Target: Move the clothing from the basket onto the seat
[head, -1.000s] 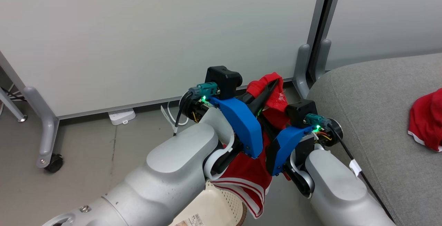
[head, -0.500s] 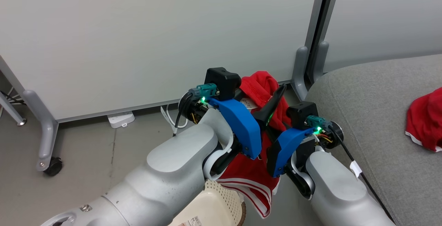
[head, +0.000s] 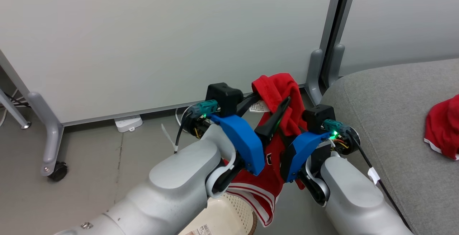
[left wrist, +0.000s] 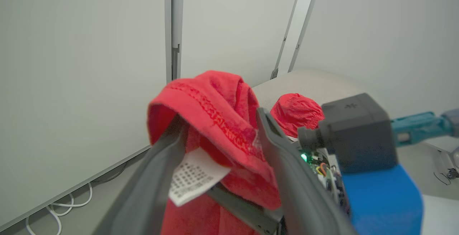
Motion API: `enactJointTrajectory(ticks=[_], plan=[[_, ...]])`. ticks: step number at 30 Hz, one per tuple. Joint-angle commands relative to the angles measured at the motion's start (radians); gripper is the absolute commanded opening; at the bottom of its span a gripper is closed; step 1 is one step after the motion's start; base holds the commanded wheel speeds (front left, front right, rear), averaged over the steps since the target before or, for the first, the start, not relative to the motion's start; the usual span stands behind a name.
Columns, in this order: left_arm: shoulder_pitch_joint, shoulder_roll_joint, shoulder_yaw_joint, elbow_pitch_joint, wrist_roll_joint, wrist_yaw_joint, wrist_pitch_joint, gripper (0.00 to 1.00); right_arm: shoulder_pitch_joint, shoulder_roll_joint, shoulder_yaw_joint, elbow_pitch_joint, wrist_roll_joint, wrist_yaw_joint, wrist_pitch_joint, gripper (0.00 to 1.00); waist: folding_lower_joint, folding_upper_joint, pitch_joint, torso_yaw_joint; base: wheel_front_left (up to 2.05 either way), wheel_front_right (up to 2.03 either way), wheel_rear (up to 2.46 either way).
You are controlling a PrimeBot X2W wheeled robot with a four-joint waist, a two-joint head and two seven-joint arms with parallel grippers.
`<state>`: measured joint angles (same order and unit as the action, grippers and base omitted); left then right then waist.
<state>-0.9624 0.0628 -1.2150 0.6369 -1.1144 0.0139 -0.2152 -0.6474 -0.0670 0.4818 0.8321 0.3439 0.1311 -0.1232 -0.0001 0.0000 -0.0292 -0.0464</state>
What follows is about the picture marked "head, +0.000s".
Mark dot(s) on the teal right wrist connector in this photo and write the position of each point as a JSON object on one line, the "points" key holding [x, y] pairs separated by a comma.
{"points": [[333, 125]]}

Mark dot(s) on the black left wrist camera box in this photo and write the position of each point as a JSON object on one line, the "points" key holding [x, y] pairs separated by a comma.
{"points": [[224, 98]]}

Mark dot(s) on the beige perforated laundry basket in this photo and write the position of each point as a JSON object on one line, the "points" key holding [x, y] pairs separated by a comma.
{"points": [[226, 217]]}

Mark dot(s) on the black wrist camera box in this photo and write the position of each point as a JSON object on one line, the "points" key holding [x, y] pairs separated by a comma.
{"points": [[318, 117], [224, 98]]}

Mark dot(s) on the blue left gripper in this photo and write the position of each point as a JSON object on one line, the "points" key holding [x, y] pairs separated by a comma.
{"points": [[247, 145]]}

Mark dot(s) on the red cloth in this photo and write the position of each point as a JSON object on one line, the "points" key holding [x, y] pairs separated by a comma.
{"points": [[444, 127]]}

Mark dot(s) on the large white partition panel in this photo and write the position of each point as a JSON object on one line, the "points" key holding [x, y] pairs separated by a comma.
{"points": [[161, 41]]}

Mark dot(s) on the grey metal table leg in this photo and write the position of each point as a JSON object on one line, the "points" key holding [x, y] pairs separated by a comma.
{"points": [[14, 113]]}

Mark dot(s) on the red jersey with white stripes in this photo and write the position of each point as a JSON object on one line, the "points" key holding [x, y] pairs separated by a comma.
{"points": [[276, 88]]}

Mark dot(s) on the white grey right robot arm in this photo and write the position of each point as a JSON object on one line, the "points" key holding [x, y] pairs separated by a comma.
{"points": [[355, 199]]}

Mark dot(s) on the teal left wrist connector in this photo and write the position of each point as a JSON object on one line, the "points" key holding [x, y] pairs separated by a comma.
{"points": [[206, 107]]}

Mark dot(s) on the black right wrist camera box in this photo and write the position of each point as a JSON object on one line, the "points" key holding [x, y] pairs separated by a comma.
{"points": [[318, 117]]}

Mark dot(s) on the black caster wheel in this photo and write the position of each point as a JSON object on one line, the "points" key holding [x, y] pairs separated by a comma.
{"points": [[58, 172]]}

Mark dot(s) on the grey fabric sofa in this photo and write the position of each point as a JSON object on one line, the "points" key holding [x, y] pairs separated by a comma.
{"points": [[387, 120]]}

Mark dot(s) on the white power strip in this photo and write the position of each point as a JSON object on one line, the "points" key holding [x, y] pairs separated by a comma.
{"points": [[128, 123]]}

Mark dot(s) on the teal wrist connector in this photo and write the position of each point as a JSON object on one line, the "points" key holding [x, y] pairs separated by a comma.
{"points": [[206, 107], [333, 125]]}

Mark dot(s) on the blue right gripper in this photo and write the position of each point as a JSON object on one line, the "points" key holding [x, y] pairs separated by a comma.
{"points": [[301, 149]]}

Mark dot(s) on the grey partition leg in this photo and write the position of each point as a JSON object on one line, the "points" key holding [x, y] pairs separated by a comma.
{"points": [[53, 134], [313, 73], [337, 62]]}

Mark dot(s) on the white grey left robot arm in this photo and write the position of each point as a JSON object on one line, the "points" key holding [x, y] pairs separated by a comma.
{"points": [[179, 184]]}

